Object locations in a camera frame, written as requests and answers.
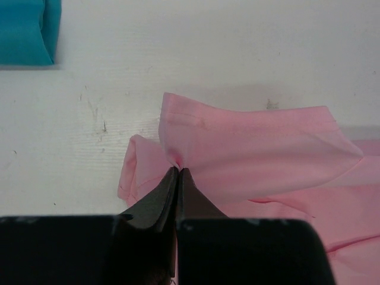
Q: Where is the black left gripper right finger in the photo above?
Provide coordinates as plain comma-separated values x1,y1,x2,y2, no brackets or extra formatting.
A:
176,169,335,284

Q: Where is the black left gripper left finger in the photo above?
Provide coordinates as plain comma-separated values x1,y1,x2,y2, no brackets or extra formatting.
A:
1,167,179,284

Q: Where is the pink t-shirt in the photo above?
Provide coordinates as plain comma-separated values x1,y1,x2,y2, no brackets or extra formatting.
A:
118,93,379,284

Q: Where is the teal folded t-shirt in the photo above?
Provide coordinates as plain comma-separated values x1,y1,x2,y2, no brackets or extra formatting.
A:
1,0,62,67

